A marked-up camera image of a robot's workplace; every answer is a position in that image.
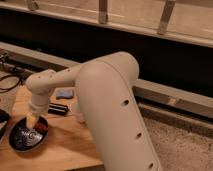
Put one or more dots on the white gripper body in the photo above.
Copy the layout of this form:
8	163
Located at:
37	110

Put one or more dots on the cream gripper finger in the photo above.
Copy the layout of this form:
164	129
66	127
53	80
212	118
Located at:
31	120

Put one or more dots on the red pepper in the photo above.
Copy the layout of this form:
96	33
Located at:
41	128

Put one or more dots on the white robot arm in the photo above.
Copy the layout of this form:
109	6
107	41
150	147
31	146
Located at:
104	90

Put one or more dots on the black ceramic bowl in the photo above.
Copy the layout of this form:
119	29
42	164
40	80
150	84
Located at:
22	139

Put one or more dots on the black object at left edge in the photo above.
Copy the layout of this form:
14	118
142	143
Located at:
4	119

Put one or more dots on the blue cloth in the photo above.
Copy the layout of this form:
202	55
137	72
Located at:
64	94

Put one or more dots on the white cup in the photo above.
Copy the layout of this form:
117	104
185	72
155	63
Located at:
76	112

